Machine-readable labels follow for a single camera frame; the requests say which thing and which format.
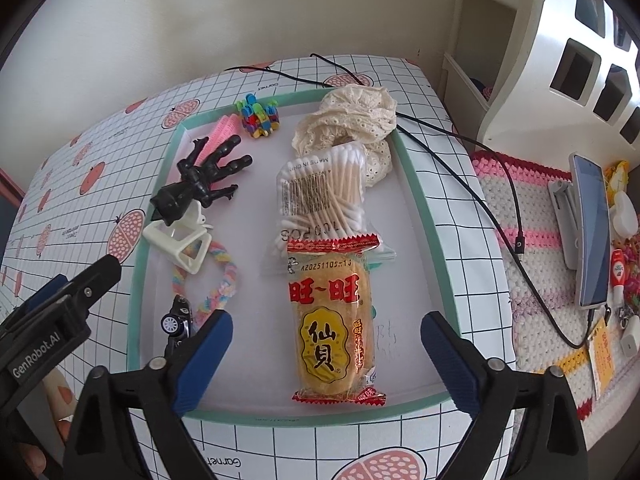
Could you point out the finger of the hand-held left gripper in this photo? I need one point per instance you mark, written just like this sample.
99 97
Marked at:
102 275
45 291

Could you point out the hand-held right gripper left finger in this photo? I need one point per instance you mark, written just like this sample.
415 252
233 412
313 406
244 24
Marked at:
205 360

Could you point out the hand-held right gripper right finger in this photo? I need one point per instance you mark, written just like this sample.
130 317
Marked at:
450 360

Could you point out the black toy car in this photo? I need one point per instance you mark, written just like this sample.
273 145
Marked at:
172 322

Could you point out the white hair claw clip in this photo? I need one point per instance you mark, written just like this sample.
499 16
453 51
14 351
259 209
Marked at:
175 245

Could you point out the teal box tray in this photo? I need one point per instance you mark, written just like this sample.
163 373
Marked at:
410 270

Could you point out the yellow rice cracker packet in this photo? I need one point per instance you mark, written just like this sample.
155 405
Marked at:
330 340

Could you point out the black hand-shaped hair clip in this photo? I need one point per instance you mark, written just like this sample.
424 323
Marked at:
200 175

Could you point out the cotton swab bag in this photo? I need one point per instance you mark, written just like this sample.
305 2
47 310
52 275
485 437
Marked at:
320 200

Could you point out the bunch of colourful mini clips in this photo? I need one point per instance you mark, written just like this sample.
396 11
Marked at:
257 117

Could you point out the cream lace scrunchie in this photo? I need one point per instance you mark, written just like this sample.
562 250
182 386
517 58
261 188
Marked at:
350 110

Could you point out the person's left hand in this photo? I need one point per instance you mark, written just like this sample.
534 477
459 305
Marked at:
31 461

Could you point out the dark panel with pink edge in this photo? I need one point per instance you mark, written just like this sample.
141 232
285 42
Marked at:
7 220

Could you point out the striped crochet mat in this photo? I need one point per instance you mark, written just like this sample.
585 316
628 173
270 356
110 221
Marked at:
540 280

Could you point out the grid fruit print tablecloth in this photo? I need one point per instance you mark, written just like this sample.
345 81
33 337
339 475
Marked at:
125 125

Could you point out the yellow paper tag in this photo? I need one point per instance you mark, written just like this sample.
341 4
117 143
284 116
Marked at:
602 355

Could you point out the grey phone stand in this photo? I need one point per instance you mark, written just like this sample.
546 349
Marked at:
562 220

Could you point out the white charger plug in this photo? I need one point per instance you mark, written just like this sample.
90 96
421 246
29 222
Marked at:
631 337

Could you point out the red and white tube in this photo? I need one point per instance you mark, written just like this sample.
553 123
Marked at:
618 267

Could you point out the smartphone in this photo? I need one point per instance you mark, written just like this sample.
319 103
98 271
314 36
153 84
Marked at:
592 230

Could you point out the yellow crochet toy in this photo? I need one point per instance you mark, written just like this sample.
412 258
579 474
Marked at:
617 175

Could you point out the cream wooden shelf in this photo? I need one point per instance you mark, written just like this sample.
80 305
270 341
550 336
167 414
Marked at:
462 77

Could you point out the white cutout panel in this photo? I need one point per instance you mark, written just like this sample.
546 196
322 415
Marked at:
540 60

